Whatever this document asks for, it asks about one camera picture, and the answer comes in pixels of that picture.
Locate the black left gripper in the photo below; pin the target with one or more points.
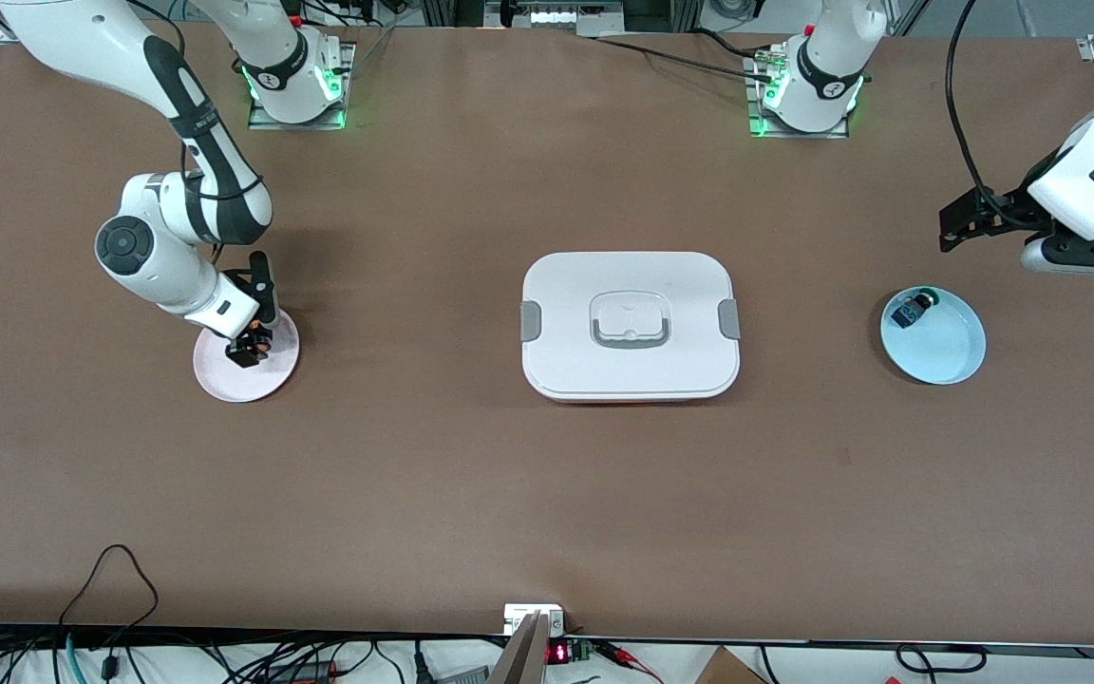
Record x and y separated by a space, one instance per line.
1013 203

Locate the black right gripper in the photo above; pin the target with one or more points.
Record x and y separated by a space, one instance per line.
254 339

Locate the orange black push-button switch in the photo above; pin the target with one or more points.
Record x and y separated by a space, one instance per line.
264 351

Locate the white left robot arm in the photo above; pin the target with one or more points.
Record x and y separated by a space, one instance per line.
1088 171

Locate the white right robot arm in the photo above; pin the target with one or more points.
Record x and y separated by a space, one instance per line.
63 38

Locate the white lidded storage box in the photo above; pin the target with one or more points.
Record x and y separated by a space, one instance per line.
632 370

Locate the small white electronics box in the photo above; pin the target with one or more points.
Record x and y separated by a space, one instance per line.
520 616

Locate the pink round plate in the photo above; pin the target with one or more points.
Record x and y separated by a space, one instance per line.
234 382

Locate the light blue round plate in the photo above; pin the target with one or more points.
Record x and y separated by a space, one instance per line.
941 351

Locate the grey metal bar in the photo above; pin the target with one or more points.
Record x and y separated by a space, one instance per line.
520 660

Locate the red digit display module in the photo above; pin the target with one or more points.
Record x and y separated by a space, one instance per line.
558 653

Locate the brown cardboard piece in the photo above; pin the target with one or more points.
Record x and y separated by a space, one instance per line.
729 670

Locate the green blue push-button switch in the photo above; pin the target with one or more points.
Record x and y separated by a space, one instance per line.
910 312

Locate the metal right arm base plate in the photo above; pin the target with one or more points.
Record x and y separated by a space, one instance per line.
267 123

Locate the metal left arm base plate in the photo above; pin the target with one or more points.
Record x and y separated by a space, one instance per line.
758 130

